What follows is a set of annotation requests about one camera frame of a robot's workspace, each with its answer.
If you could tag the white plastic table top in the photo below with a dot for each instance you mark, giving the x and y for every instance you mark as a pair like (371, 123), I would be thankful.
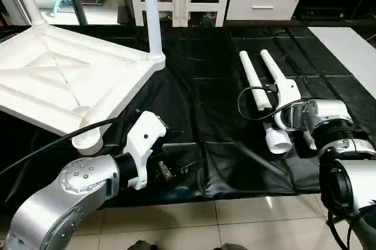
(70, 80)

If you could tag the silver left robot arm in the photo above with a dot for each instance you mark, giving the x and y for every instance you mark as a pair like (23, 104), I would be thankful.
(64, 203)

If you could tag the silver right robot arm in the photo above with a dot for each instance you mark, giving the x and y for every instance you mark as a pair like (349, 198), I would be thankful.
(329, 121)

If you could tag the black work mat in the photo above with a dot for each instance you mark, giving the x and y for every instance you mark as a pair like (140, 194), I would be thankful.
(223, 144)

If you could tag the black left robot foot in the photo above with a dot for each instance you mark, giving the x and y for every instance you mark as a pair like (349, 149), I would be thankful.
(141, 245)

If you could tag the white flat board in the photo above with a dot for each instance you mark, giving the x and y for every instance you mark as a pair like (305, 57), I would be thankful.
(346, 56)

